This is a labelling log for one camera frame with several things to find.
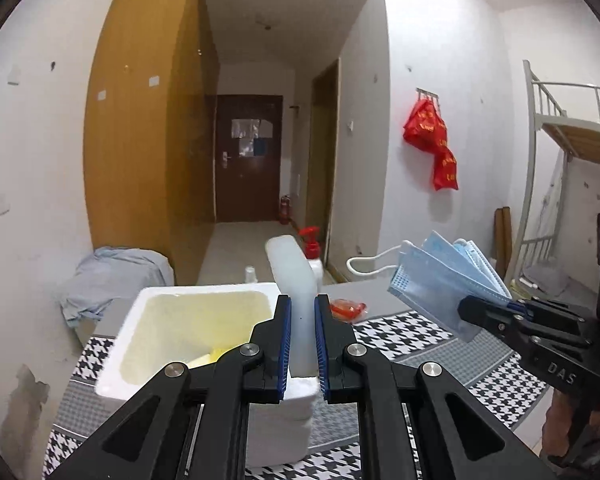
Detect yellow foam fruit net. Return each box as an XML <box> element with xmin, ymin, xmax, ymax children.
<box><xmin>187</xmin><ymin>348</ymin><xmax>228</xmax><ymax>368</ymax></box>

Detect blue surgical masks stack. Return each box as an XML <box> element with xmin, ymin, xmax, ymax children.
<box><xmin>347</xmin><ymin>231</ymin><xmax>512</xmax><ymax>342</ymax></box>

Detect person's right hand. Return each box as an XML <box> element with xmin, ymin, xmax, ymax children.
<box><xmin>541</xmin><ymin>390</ymin><xmax>600</xmax><ymax>479</ymax></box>

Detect houndstooth table runner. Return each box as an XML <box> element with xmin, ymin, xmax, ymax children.
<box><xmin>54</xmin><ymin>298</ymin><xmax>550</xmax><ymax>479</ymax></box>

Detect white styrofoam box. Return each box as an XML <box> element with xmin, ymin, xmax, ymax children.
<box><xmin>95</xmin><ymin>283</ymin><xmax>320</xmax><ymax>467</ymax></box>

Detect red snack packet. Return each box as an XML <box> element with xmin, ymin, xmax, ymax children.
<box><xmin>329</xmin><ymin>298</ymin><xmax>367</xmax><ymax>323</ymax></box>

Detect light blue cloth cover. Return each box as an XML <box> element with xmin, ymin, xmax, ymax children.
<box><xmin>56</xmin><ymin>246</ymin><xmax>174</xmax><ymax>328</ymax></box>

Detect red fire extinguisher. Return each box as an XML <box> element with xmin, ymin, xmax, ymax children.
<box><xmin>278</xmin><ymin>195</ymin><xmax>291</xmax><ymax>224</ymax></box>

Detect red cloth bags on hook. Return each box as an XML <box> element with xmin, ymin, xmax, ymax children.
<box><xmin>403</xmin><ymin>98</ymin><xmax>458</xmax><ymax>191</ymax></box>

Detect papers on door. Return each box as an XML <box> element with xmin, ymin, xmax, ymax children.
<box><xmin>230</xmin><ymin>118</ymin><xmax>274</xmax><ymax>158</ymax></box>

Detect dark brown entrance door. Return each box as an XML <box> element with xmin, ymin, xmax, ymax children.
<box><xmin>215</xmin><ymin>94</ymin><xmax>284</xmax><ymax>222</ymax></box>

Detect wooden wardrobe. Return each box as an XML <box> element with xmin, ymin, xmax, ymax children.
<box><xmin>83</xmin><ymin>0</ymin><xmax>220</xmax><ymax>285</ymax></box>

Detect white metal bunk bed frame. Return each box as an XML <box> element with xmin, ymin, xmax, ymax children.
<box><xmin>506</xmin><ymin>61</ymin><xmax>600</xmax><ymax>292</ymax></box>

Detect wooden side door frame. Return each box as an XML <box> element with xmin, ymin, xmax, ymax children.
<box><xmin>306</xmin><ymin>60</ymin><xmax>340</xmax><ymax>264</ymax></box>

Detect white wall switch plate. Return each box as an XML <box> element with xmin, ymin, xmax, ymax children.
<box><xmin>7</xmin><ymin>65</ymin><xmax>21</xmax><ymax>86</ymax></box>

